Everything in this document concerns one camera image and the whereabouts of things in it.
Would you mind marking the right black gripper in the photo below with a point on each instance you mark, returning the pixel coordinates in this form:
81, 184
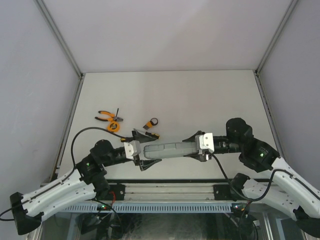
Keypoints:
201, 156

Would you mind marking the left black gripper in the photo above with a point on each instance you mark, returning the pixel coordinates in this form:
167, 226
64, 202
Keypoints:
144, 164

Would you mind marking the grey plastic tool case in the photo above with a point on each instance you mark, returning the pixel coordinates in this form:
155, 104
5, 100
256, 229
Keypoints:
170, 150

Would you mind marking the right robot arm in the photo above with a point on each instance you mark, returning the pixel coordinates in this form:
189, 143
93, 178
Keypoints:
287, 191

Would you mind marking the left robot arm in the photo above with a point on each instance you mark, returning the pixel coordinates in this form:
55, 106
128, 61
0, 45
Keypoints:
85, 181

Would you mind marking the upper black yellow screwdriver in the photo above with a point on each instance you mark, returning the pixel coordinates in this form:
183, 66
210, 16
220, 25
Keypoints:
150, 134

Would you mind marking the hex key set orange holder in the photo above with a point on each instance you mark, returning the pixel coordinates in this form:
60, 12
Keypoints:
151, 123

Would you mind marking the orange tape measure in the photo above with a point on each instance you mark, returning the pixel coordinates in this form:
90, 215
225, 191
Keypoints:
113, 126

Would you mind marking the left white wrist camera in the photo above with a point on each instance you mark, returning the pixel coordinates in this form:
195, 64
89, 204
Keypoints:
132, 149

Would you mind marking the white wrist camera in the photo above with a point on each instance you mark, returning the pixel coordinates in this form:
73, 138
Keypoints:
205, 142
132, 149

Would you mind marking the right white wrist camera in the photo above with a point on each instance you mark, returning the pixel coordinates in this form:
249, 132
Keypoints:
205, 142

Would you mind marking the orange handled pliers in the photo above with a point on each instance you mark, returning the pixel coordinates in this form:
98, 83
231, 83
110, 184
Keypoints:
108, 117

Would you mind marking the aluminium front rail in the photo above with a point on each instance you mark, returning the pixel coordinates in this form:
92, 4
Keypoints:
139, 192

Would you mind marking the slotted grey cable duct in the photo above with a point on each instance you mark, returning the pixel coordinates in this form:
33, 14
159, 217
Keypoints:
150, 208

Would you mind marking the right aluminium frame post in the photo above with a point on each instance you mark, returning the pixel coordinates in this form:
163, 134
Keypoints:
277, 34

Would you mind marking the aluminium frame post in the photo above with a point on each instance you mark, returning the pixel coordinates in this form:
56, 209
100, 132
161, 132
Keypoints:
277, 34
53, 27

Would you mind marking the left aluminium frame post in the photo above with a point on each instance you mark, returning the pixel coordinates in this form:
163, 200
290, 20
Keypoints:
53, 27

